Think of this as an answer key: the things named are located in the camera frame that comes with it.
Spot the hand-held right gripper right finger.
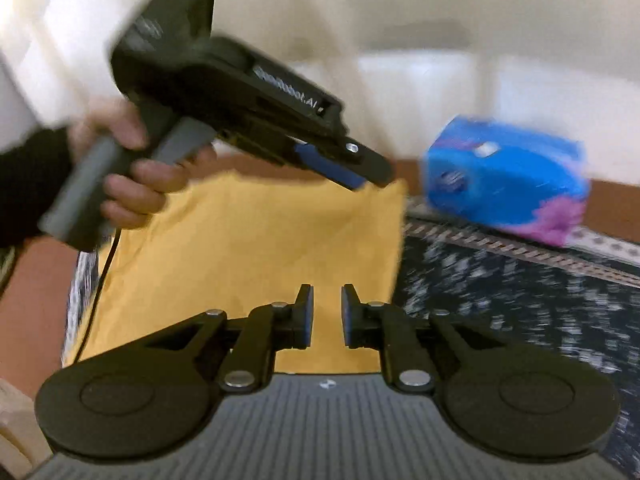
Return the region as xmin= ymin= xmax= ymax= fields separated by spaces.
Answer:
xmin=341 ymin=284 xmax=506 ymax=393

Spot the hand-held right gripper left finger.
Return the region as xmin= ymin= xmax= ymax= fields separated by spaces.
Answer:
xmin=145 ymin=284 xmax=315 ymax=393

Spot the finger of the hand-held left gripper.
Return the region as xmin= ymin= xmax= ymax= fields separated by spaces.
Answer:
xmin=295 ymin=135 xmax=394 ymax=192

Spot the yellow garment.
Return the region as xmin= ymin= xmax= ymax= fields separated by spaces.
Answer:
xmin=62 ymin=170 xmax=408 ymax=376

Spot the person's left hand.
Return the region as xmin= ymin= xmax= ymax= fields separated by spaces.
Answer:
xmin=67 ymin=100 xmax=219 ymax=232

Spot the dark blue patterned rug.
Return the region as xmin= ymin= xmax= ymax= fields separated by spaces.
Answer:
xmin=62 ymin=195 xmax=640 ymax=480

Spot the blue tissue pack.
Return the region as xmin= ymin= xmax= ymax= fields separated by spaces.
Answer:
xmin=422 ymin=114 xmax=591 ymax=247

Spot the white sheer curtain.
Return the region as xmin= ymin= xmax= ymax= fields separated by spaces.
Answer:
xmin=0 ymin=0 xmax=640 ymax=191

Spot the brown bed sheet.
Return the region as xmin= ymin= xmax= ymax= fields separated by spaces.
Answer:
xmin=0 ymin=152 xmax=640 ymax=396

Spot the white fabric pile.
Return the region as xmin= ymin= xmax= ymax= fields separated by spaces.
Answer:
xmin=0 ymin=380 xmax=51 ymax=480

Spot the black cable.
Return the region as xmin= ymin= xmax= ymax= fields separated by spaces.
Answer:
xmin=75 ymin=227 xmax=121 ymax=363

